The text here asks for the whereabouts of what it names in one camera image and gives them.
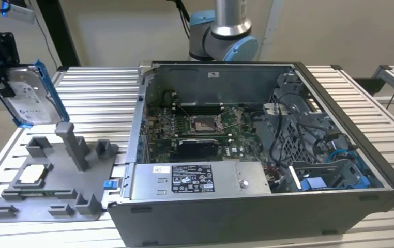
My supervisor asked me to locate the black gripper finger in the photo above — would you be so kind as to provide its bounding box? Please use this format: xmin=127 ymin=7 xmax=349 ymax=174
xmin=0 ymin=81 xmax=16 ymax=98

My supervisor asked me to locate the green RAM stick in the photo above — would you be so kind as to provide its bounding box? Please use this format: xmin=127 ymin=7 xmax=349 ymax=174
xmin=19 ymin=189 xmax=74 ymax=197

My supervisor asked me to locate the blue plastic bay clip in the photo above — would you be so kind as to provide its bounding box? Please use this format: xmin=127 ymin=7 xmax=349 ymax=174
xmin=302 ymin=177 xmax=327 ymax=191

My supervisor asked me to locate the silver power supply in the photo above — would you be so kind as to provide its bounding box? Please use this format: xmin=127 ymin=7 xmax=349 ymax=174
xmin=130 ymin=162 xmax=274 ymax=202

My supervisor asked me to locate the silver CPU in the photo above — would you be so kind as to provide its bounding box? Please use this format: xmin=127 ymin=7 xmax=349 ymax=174
xmin=12 ymin=164 xmax=47 ymax=185

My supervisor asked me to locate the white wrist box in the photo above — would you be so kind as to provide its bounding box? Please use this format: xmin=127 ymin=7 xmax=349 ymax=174
xmin=6 ymin=2 xmax=36 ymax=25

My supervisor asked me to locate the CPU socket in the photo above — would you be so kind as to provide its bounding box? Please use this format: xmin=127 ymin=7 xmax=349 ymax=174
xmin=188 ymin=115 xmax=225 ymax=134

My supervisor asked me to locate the grey parts rack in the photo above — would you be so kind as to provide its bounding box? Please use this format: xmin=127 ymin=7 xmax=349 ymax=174
xmin=0 ymin=122 xmax=120 ymax=223

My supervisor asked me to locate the grey metal disk bay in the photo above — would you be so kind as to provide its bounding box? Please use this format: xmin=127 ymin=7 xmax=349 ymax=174
xmin=262 ymin=73 xmax=371 ymax=193

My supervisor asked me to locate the blue wire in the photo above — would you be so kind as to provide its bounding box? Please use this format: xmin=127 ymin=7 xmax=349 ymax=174
xmin=326 ymin=147 xmax=361 ymax=166

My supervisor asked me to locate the black upright post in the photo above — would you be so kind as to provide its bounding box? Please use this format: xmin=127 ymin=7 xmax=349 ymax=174
xmin=36 ymin=0 xmax=82 ymax=67

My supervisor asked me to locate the hard disk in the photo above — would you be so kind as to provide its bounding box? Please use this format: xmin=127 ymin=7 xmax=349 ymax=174
xmin=0 ymin=59 xmax=71 ymax=129

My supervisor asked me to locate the black open PC case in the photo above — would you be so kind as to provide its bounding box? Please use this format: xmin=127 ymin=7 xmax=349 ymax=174
xmin=107 ymin=60 xmax=394 ymax=248

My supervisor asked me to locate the green motherboard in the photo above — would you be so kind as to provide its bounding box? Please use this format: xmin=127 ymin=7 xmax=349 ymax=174
xmin=144 ymin=102 xmax=270 ymax=165

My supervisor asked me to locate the black graphics card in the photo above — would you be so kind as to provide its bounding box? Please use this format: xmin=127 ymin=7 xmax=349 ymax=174
xmin=175 ymin=137 xmax=221 ymax=158

